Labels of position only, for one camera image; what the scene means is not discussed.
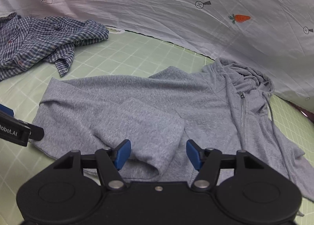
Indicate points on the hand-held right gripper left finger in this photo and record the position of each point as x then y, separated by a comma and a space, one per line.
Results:
122, 154

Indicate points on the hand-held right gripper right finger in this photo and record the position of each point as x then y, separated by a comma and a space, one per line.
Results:
193, 154

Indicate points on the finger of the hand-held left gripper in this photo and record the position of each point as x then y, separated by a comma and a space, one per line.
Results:
36, 133
6, 110

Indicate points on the grey zip hoodie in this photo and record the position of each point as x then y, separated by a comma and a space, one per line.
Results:
147, 107

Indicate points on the blue plaid shirt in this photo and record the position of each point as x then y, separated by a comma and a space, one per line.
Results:
36, 41

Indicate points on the green grid mat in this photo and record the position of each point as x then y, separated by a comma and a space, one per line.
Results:
117, 53

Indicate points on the dark brown board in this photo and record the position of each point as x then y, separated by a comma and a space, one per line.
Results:
307, 113

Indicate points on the white plastic loop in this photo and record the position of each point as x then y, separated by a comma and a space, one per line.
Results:
122, 31

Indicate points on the white printed bed sheet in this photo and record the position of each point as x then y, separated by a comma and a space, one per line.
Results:
171, 2

